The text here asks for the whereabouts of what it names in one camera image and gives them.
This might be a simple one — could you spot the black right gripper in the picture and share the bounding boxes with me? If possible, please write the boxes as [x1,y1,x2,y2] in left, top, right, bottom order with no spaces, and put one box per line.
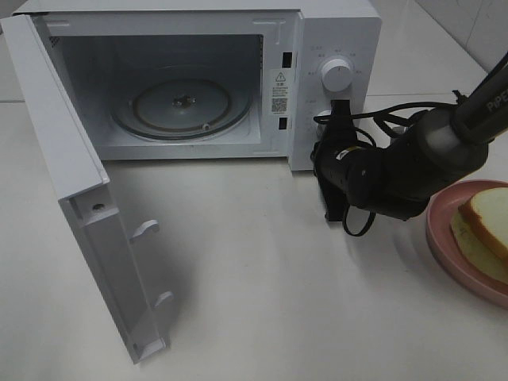
[310,99,368,222]

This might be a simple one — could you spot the pink round plate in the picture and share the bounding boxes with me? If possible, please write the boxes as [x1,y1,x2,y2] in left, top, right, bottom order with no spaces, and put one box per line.
[425,179,507,309]

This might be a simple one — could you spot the white bread sandwich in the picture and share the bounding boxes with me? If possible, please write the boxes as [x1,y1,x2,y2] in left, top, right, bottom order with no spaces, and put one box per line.
[450,187,507,284]

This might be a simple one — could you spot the white microwave door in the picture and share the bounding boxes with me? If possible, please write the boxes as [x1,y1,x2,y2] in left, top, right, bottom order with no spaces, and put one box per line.
[1,14,167,364]

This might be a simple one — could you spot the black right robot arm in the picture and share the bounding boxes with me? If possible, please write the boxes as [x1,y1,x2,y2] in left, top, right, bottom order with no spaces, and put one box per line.
[311,57,507,225]

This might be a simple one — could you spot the lower white timer knob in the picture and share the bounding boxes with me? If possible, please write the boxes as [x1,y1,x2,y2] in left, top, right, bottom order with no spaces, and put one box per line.
[314,110,331,139]

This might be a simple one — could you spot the upper white power knob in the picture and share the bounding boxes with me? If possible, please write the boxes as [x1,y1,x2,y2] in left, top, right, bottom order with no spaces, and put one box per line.
[321,57,352,92]

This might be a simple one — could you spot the white warning label sticker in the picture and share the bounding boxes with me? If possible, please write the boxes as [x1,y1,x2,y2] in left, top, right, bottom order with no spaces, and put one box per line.
[269,68,293,116]

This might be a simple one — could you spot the white microwave oven body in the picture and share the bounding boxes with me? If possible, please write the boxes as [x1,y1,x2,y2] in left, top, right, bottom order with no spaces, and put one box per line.
[10,1,382,171]

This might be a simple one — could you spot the glass microwave turntable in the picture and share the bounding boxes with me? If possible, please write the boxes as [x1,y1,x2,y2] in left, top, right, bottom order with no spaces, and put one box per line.
[112,78,252,140]

